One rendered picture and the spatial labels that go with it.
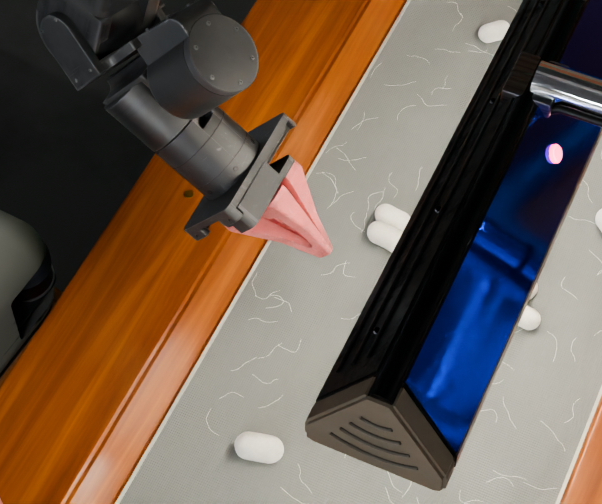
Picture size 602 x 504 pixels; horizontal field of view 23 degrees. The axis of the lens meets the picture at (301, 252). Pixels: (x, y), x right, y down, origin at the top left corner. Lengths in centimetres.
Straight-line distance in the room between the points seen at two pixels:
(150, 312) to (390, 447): 44
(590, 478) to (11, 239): 94
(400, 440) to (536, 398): 42
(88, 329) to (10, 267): 67
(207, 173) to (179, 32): 12
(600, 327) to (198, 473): 34
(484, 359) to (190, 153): 36
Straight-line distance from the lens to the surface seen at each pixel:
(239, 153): 107
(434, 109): 131
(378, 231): 120
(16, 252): 182
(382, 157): 127
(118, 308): 116
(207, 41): 100
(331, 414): 74
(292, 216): 108
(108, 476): 110
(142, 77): 103
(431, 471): 75
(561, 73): 83
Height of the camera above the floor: 173
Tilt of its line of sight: 55 degrees down
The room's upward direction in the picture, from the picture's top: straight up
